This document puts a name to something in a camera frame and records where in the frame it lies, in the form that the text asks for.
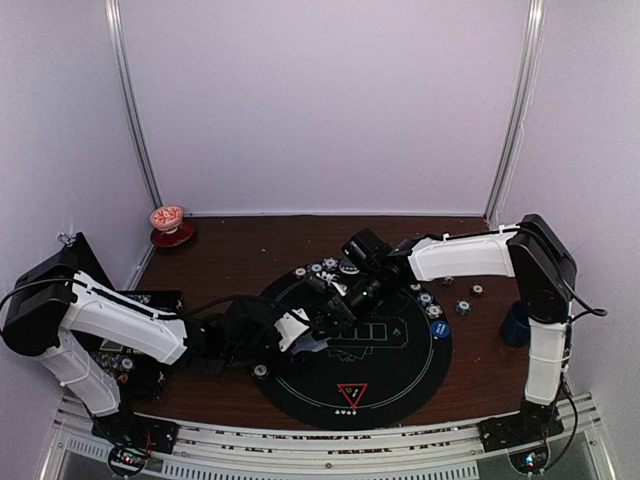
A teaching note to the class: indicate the red triangle marker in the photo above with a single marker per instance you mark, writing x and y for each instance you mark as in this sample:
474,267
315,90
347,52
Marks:
353,393

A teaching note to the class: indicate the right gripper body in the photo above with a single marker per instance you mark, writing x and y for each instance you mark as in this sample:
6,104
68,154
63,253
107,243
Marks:
337,303

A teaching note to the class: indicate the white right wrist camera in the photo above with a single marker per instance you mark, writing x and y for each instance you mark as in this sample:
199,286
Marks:
323,281

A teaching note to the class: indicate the right aluminium frame post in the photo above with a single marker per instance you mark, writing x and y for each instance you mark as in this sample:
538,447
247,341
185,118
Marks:
523,94

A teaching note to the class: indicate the blue white chip top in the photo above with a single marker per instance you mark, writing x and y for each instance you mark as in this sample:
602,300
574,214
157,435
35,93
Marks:
330,264

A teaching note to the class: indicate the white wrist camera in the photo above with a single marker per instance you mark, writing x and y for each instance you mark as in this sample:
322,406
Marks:
290,327
323,281

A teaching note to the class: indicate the blue playing card deck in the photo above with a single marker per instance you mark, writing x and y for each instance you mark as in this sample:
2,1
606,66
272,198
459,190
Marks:
308,343

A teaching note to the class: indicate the dark blue mug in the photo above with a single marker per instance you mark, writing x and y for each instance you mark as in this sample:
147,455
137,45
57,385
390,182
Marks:
515,328

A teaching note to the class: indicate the round black poker mat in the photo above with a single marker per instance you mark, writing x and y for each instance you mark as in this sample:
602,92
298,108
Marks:
392,349

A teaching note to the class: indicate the left aluminium frame post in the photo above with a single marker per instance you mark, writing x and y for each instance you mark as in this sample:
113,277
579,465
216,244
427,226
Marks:
118,41

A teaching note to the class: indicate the green chip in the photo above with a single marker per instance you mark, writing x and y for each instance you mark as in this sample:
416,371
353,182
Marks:
425,298
315,268

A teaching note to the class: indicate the black poker chip case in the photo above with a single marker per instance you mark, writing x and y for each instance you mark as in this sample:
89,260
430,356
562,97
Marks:
102,312

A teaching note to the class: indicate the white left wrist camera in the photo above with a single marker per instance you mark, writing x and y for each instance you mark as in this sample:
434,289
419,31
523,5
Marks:
290,327

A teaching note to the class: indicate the front aluminium rail base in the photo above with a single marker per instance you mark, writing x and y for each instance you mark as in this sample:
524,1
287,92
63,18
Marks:
452,450

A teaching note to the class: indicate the clear acrylic dealer button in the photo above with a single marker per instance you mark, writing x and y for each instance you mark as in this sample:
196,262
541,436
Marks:
347,267

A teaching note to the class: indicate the red patterned bowl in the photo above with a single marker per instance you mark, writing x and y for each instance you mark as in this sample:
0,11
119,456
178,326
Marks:
167,219

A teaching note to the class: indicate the aluminium frame post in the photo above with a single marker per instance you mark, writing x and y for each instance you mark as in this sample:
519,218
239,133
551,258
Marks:
523,94
118,41

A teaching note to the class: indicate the blue white chip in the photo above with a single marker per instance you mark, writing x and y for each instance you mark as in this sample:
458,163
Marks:
434,311
330,264

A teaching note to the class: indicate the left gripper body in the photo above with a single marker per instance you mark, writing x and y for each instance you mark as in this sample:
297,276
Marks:
244,355

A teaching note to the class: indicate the red white chip stack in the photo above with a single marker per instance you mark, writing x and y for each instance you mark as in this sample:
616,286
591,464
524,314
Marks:
477,290

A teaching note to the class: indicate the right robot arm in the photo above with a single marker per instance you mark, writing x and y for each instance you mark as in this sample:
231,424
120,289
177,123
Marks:
527,254

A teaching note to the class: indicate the blue round blind button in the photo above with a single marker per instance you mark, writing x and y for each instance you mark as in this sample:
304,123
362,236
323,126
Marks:
440,329

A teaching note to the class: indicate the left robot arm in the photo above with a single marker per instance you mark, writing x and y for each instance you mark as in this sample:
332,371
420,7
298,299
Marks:
58,298

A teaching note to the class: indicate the green chip top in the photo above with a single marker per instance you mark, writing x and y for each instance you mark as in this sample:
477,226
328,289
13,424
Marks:
315,268

